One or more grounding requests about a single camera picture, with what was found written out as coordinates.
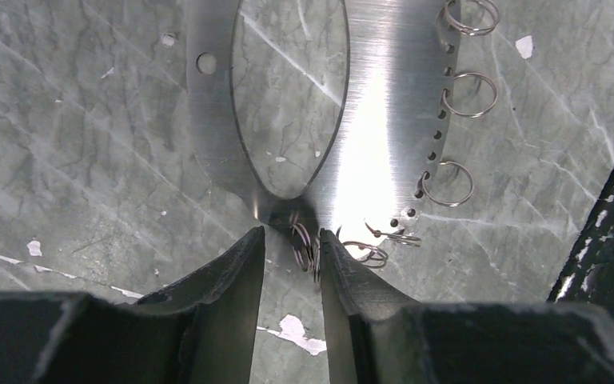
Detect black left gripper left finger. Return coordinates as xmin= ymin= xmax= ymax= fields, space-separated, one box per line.
xmin=0 ymin=226 xmax=265 ymax=383

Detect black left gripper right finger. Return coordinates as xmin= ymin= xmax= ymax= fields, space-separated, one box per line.
xmin=320 ymin=230 xmax=614 ymax=383

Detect metal oval key organizer plate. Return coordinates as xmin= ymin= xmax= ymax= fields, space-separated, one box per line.
xmin=185 ymin=0 xmax=501 ymax=282

